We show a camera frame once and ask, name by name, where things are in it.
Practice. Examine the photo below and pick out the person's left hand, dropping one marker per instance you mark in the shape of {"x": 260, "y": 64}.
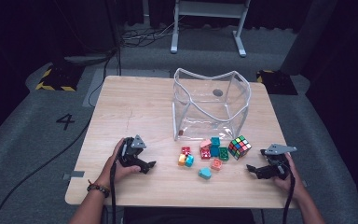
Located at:
{"x": 113, "y": 171}

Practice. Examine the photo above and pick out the grey round disc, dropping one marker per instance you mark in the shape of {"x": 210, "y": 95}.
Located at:
{"x": 217, "y": 92}

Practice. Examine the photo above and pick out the teal house-shaped toy block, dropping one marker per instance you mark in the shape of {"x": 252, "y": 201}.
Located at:
{"x": 204, "y": 173}

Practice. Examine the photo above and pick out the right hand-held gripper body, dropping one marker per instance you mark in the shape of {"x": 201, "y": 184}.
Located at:
{"x": 278, "y": 168}

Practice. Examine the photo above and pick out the black yellow striped base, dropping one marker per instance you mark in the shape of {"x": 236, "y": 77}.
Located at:
{"x": 276, "y": 82}
{"x": 59, "y": 79}

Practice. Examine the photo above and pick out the green toy block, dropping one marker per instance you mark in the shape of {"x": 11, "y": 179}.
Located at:
{"x": 223, "y": 154}

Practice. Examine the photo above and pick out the grey stand base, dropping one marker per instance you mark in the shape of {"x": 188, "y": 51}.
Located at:
{"x": 87, "y": 59}

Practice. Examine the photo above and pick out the person's right hand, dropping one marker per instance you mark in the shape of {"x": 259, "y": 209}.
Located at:
{"x": 293, "y": 183}

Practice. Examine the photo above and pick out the clear plastic bag white trim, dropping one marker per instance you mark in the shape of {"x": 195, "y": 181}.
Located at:
{"x": 199, "y": 124}

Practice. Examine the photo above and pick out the salmon toy block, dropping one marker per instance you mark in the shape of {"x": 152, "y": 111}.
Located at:
{"x": 216, "y": 164}

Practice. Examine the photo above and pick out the grey tape strip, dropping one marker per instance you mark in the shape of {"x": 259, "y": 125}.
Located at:
{"x": 74, "y": 174}
{"x": 305, "y": 184}

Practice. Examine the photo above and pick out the yellow toy block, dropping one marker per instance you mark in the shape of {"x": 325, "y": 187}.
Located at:
{"x": 182, "y": 160}

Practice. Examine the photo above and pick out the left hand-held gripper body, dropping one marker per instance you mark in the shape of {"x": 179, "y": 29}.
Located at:
{"x": 130, "y": 152}

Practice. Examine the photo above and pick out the white keyboard stand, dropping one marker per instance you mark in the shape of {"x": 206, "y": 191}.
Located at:
{"x": 209, "y": 9}

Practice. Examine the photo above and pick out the multicoloured puzzle cube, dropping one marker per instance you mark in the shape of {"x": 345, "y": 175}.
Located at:
{"x": 239, "y": 147}

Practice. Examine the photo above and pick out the person's dark clothing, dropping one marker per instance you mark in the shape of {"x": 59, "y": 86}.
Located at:
{"x": 186, "y": 216}

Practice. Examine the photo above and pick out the pink toy block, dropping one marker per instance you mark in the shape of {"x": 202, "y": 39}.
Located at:
{"x": 205, "y": 143}

